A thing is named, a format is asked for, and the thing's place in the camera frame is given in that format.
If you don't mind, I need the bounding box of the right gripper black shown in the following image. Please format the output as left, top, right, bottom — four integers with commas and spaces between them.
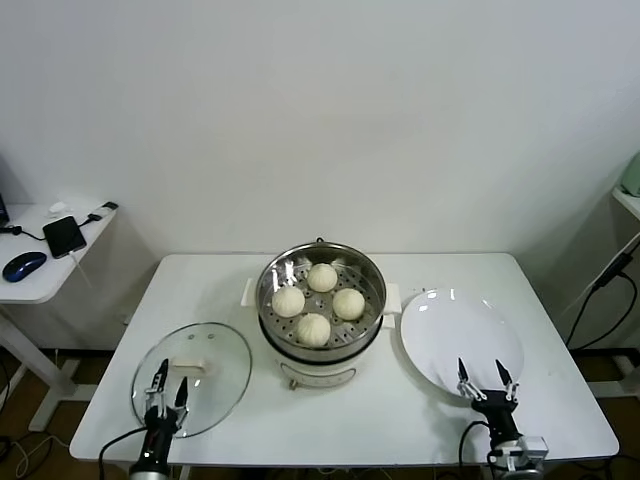
455, 357, 521, 444

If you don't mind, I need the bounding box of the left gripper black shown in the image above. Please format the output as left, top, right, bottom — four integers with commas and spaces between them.
142, 358, 190, 460

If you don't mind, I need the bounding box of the glass lid with white handle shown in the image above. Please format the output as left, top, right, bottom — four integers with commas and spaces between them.
130, 322, 253, 439

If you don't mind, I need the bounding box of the white steamed baozi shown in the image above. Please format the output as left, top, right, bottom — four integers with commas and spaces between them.
272, 285, 306, 319
332, 288, 366, 321
296, 313, 332, 347
306, 263, 338, 293

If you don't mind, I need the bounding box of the stainless steel steamer pot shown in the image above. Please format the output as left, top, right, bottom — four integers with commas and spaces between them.
257, 243, 387, 364

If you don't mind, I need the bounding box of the white round plate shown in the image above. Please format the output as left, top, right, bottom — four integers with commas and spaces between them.
399, 287, 525, 400

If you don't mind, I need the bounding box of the white electric cooker base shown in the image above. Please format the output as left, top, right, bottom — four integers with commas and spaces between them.
241, 279, 401, 390

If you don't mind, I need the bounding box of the white side desk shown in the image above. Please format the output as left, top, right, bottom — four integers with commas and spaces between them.
0, 202, 119, 434

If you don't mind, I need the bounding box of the black smartphone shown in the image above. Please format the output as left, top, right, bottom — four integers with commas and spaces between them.
42, 215, 88, 260

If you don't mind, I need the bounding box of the blue computer mouse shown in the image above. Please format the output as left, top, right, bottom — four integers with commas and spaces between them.
1, 251, 48, 283

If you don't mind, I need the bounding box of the black silver usb adapter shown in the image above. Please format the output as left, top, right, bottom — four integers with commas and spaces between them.
74, 200, 119, 227

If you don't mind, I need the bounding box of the white shelf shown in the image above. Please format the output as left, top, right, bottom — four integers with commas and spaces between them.
612, 188, 640, 221

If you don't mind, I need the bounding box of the pale green appliance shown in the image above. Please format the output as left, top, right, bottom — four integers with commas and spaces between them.
619, 152, 640, 197

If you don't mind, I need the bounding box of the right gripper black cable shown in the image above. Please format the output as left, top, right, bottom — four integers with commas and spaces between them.
457, 419, 490, 480

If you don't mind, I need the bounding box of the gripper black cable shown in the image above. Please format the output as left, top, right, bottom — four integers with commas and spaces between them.
97, 424, 149, 476
457, 419, 490, 480

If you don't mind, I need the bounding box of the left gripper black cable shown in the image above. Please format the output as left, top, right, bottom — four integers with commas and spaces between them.
97, 424, 149, 476

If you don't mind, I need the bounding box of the white phone charging cable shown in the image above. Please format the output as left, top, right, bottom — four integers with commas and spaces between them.
67, 251, 101, 306

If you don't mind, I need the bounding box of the thin pale floor cable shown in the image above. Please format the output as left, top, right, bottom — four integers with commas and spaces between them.
13, 433, 64, 479

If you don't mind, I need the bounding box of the black power cable with adapter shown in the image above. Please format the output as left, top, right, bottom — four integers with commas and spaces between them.
564, 249, 640, 351

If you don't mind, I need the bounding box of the black desk cable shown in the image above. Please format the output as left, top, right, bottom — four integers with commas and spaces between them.
0, 224, 47, 242

